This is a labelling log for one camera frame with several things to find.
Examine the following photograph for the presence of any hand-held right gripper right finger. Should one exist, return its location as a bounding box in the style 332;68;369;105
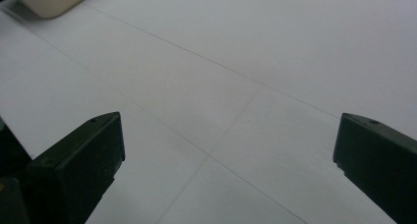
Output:
332;112;417;224

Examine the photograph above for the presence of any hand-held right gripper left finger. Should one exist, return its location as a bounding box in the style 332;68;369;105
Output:
26;111;126;224

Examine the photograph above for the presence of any beige plastic basket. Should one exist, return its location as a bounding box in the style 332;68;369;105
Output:
5;0;102;20

